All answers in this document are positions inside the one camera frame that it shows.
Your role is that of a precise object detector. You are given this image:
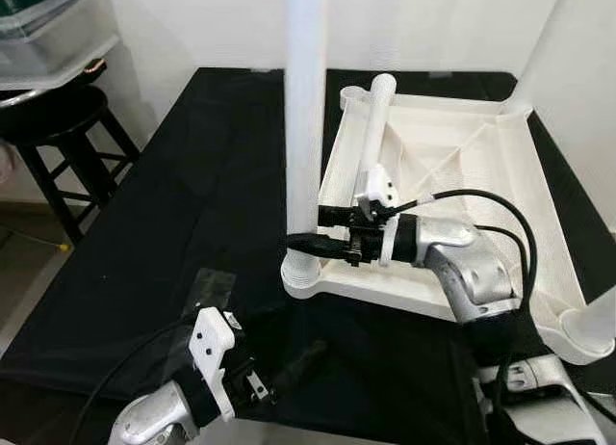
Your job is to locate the clear plastic container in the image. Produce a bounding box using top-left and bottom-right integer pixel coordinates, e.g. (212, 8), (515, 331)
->
(0, 0), (121, 85)

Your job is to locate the black round stool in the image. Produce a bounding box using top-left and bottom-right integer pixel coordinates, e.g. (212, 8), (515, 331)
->
(0, 84), (141, 246)

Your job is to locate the white plastic table top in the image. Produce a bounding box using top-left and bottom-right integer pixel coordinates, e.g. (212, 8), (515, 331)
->
(281, 84), (616, 367)

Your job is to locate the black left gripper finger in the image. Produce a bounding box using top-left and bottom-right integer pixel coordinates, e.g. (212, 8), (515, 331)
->
(273, 339), (329, 384)

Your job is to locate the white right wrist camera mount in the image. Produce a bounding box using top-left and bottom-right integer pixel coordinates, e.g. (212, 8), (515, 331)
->
(351, 163), (403, 268)

